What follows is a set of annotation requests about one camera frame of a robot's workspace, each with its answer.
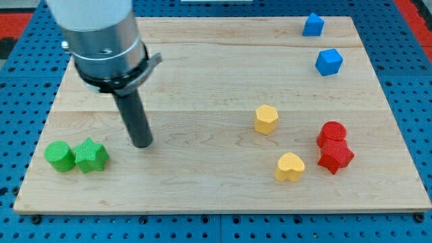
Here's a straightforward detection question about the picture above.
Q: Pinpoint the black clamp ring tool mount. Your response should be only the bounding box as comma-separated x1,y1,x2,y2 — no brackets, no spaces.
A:
75,45,162,97

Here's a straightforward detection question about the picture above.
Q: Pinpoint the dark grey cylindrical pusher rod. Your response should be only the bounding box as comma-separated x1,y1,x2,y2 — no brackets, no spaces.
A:
113,90,153,148

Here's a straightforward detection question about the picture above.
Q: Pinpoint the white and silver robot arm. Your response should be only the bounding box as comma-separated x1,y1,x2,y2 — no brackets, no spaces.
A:
47,0,162,148

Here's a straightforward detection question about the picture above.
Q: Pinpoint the yellow hexagon block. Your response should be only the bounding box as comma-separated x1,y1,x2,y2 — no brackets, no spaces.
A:
254,105,279,135

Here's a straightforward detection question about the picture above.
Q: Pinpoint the yellow heart block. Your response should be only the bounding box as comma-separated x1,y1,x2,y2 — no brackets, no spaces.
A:
274,152,306,182

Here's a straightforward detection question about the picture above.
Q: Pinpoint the green star block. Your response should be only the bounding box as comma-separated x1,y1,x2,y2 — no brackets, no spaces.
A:
72,138,109,173

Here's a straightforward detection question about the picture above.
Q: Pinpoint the green cylinder block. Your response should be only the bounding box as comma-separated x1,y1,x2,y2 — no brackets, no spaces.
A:
44,140,76,173

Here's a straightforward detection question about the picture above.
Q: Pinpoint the light wooden board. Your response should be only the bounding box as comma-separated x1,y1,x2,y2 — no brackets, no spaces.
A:
13,17,431,215

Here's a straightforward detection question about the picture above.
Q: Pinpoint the blue triangular prism block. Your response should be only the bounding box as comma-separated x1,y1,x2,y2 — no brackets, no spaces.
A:
302,13,325,36

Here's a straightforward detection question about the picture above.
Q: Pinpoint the blue cube block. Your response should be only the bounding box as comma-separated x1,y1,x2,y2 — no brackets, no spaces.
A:
315,49,344,76

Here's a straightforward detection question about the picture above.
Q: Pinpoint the red cylinder block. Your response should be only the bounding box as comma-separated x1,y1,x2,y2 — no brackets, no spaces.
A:
317,121,347,148

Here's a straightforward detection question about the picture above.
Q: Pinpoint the red star block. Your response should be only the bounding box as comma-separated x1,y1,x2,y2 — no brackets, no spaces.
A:
318,140,355,174

